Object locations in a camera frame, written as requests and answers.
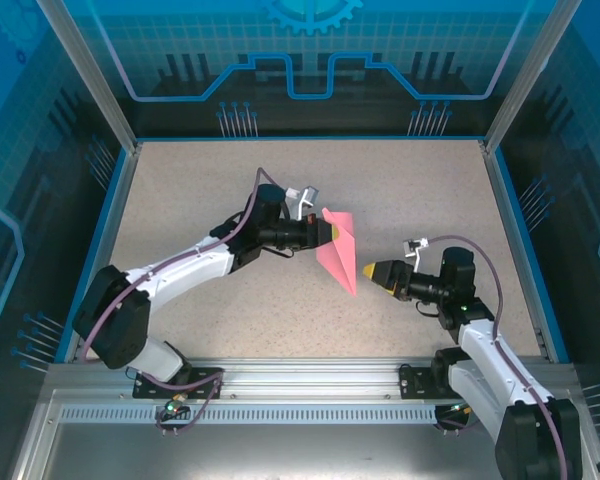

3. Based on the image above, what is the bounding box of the pink square paper sheet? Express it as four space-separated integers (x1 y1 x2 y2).
315 208 358 298

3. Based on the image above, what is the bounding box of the sheet metal tray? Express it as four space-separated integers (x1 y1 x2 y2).
9 388 600 480

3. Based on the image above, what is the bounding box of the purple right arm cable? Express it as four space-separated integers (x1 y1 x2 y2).
427 234 569 480

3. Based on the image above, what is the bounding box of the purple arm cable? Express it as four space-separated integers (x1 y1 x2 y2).
427 234 569 480
82 167 279 436

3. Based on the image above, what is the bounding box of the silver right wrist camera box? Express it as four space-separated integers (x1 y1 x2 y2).
402 238 430 272

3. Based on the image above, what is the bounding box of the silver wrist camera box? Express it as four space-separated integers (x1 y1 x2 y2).
284 185 322 221
402 238 430 272

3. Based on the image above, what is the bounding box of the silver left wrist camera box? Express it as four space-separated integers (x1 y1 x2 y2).
284 185 322 221

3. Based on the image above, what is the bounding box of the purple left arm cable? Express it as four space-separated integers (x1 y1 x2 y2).
82 167 279 436

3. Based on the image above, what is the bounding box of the aluminium side rail blue edge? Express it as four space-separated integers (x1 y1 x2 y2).
479 140 574 364
62 142 144 364

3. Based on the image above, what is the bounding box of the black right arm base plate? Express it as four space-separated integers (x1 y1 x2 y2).
398 363 461 400

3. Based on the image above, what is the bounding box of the blue rear frame strip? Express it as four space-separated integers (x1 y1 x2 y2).
137 134 486 144

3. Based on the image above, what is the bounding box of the aluminium mounting rail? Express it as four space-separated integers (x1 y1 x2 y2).
44 355 581 401

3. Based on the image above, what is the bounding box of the brass cable connector green light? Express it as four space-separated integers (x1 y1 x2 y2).
437 402 474 419
163 393 189 416

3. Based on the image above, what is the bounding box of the slotted grey cable duct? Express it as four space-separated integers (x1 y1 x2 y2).
58 404 481 424

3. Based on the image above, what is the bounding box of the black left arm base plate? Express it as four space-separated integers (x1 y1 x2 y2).
132 367 225 400

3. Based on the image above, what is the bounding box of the aluminium frame post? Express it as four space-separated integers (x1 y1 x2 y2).
482 0 586 154
34 0 144 154

